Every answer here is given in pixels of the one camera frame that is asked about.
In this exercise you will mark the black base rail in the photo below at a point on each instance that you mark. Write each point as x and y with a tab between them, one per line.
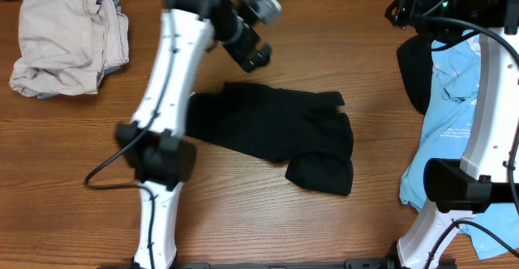
351	263

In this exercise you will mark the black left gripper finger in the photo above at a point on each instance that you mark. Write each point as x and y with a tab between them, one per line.
249	64
262	56

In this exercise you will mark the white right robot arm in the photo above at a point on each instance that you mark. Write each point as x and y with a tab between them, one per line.
459	190

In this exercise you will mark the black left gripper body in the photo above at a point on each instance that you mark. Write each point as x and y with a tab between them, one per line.
244	44

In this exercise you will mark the beige crumpled garment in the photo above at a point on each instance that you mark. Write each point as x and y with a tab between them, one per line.
68	46

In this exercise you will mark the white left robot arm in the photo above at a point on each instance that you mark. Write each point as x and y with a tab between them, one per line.
153	142

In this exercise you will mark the light blue t-shirt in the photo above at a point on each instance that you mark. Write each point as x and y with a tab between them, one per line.
447	123

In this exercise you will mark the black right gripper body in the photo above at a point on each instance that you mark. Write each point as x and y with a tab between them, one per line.
415	2

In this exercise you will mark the black t-shirt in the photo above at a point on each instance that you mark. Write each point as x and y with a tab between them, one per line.
305	130

